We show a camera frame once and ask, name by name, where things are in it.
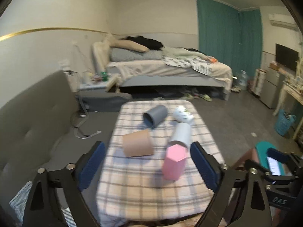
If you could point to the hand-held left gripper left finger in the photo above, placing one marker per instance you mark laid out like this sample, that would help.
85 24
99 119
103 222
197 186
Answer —
91 167

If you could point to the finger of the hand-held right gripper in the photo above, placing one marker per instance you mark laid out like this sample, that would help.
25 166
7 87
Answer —
256 166
275 153

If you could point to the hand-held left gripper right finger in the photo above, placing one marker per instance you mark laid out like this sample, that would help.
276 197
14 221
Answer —
204 169

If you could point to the pink hexagonal cup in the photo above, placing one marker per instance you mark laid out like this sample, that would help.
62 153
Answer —
174 163

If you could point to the light grey cup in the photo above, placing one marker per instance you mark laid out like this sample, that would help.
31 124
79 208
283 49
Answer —
181 133

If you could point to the tan cup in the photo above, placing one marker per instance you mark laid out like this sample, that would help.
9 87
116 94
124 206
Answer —
138 144

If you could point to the white printed cup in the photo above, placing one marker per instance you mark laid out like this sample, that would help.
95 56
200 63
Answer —
183 114

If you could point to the dark grey cup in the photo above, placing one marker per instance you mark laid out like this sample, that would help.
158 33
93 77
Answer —
156 115

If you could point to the person's leg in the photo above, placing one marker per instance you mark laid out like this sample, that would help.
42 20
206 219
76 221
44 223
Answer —
246 158

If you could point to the blue plastic basket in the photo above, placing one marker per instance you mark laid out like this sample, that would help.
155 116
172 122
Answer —
284 123

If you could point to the plaid cloth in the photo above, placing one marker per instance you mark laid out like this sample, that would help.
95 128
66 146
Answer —
132 194

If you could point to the white side table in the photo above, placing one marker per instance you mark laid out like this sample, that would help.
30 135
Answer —
284 94

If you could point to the grey fridge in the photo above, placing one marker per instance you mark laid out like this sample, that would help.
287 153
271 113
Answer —
272 87

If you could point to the green slipper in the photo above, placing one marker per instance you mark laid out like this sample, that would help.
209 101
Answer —
207 98
188 96

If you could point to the white storage cart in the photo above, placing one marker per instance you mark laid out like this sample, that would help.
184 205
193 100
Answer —
259 82

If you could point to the grey sofa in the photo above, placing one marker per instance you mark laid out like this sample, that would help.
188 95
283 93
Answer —
35 120

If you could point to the blue striped cloth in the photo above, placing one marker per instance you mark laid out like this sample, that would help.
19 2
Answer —
17 198

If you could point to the clear water jug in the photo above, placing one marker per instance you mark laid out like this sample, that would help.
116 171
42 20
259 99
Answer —
242 80

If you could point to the cluttered nightstand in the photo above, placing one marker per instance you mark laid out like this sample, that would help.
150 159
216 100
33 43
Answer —
94 82

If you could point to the black television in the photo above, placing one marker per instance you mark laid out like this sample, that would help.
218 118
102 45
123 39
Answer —
286 56

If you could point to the bed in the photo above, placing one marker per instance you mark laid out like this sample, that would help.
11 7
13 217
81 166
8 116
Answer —
153 73

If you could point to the white printed blanket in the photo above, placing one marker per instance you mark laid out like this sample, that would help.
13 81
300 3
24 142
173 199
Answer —
187 61

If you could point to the white cushion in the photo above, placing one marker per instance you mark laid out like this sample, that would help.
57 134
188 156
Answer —
100 56

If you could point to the grey checked pillow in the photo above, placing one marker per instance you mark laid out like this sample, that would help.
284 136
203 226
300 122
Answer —
135 55

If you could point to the beige pillow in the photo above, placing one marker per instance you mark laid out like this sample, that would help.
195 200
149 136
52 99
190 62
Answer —
129 45

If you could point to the white air conditioner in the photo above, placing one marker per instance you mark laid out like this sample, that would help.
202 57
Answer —
283 20

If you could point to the teal curtain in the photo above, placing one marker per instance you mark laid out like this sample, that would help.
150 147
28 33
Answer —
217 30

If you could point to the black garment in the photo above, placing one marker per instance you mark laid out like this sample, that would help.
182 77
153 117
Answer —
148 42

